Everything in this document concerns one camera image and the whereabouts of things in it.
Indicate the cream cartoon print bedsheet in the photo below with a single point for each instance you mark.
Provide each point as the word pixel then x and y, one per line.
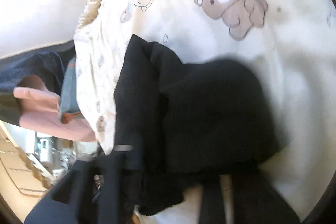
pixel 293 54

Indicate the black pants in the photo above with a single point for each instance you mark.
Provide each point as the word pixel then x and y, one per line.
pixel 183 124

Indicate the pink hanging cloth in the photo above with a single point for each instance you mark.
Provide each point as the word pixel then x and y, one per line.
pixel 39 109

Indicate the dark navy hanging garment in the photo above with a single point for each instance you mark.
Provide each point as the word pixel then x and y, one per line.
pixel 38 69

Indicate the teal mattress with orange stripe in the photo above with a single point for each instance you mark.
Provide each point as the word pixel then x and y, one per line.
pixel 68 107

